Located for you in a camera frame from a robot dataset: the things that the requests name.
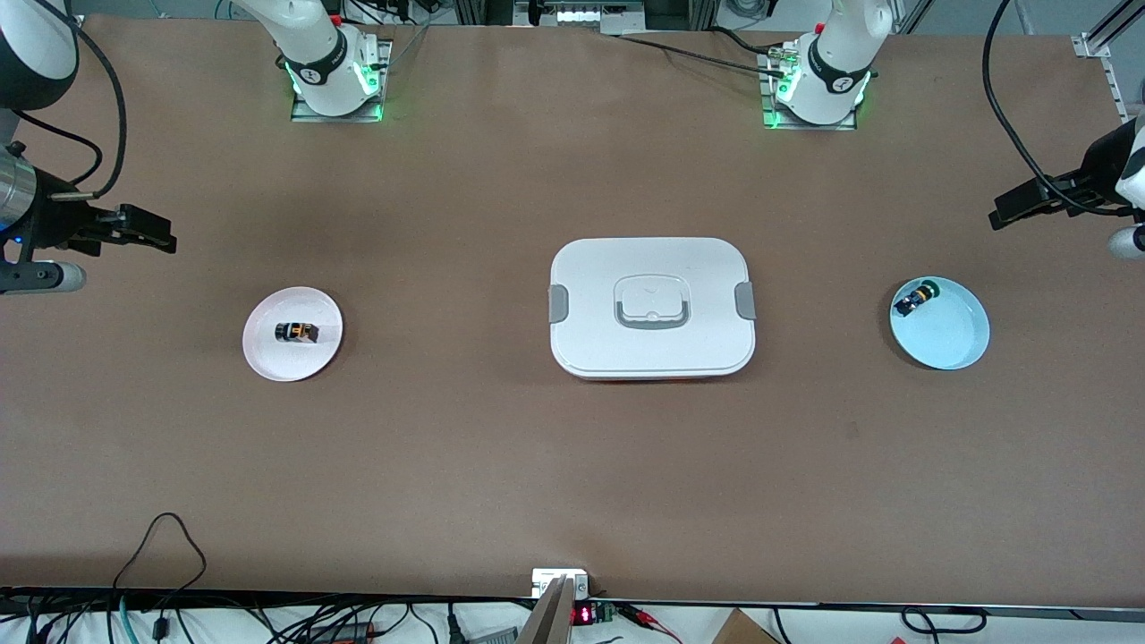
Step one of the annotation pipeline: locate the pink round plate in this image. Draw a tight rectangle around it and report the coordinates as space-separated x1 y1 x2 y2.
242 286 344 383

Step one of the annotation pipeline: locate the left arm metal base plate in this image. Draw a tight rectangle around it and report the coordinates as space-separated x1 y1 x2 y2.
760 49 858 132

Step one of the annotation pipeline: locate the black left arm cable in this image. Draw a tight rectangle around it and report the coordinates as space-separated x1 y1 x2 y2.
982 0 1128 216

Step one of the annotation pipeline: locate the black cable to base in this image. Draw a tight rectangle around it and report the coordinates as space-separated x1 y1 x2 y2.
617 34 788 74

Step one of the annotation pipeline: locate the black coiled cable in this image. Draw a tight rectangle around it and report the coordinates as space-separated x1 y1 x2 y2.
899 606 988 636

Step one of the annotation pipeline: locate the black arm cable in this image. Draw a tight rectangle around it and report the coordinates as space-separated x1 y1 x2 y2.
13 22 128 199
982 0 1128 216

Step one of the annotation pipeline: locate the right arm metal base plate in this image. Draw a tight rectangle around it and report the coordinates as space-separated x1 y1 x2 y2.
291 40 393 123

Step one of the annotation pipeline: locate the aluminium frame post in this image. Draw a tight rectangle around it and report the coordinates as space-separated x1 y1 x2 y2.
1072 0 1145 117

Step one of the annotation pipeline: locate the white lidded lunch box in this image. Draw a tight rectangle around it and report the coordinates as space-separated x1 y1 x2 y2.
548 237 758 382

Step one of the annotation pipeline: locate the aluminium mount bar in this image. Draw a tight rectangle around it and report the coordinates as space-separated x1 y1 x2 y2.
517 577 578 644

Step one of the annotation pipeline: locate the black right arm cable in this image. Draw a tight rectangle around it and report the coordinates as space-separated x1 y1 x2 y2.
13 22 128 199

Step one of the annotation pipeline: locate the small white mount box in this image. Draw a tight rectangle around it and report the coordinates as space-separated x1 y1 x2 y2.
531 568 590 599

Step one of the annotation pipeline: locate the black looped cable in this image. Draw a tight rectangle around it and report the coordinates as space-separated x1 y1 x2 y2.
112 512 208 596

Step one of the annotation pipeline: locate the light blue round plate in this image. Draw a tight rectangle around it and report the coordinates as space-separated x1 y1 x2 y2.
889 276 991 371

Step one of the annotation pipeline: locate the white light bar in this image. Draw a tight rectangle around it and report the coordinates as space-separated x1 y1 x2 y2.
555 4 647 28

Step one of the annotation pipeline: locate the brown cardboard box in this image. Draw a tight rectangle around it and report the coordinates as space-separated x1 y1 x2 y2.
711 608 781 644

